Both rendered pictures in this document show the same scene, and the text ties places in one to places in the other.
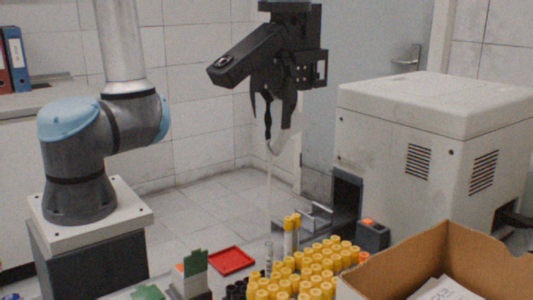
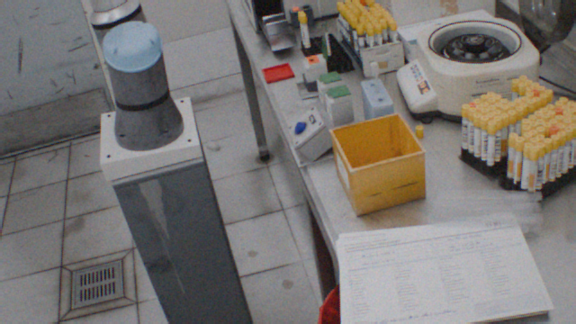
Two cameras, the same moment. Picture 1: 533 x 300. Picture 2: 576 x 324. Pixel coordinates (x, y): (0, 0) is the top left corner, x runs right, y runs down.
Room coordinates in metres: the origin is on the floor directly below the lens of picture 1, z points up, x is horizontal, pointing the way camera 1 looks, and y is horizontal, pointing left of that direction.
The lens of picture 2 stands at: (-0.01, 1.31, 1.63)
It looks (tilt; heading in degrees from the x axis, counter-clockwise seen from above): 35 degrees down; 300
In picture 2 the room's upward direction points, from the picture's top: 11 degrees counter-clockwise
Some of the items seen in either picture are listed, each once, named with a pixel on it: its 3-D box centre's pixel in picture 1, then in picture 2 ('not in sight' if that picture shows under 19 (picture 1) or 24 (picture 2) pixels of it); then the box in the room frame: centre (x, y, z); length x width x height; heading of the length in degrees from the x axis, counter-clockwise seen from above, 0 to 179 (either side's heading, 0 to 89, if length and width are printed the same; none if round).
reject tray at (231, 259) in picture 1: (229, 259); (277, 73); (0.70, 0.07, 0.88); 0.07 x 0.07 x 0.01; 37
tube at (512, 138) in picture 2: not in sight; (511, 161); (0.10, 0.37, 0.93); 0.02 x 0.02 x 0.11
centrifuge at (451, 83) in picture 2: not in sight; (467, 67); (0.24, 0.06, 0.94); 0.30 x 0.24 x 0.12; 28
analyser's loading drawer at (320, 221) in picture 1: (321, 217); (274, 23); (0.79, -0.11, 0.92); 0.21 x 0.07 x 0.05; 127
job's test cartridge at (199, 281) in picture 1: (189, 282); (316, 72); (0.58, 0.12, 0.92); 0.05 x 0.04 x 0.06; 35
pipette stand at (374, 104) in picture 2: not in sight; (378, 114); (0.38, 0.26, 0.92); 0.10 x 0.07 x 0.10; 122
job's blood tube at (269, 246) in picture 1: (269, 271); (327, 43); (0.60, 0.00, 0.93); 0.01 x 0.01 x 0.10; 37
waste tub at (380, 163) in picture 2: not in sight; (378, 163); (0.34, 0.42, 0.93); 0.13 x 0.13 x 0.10; 36
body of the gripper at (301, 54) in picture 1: (288, 47); not in sight; (0.62, -0.03, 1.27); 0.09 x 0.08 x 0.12; 126
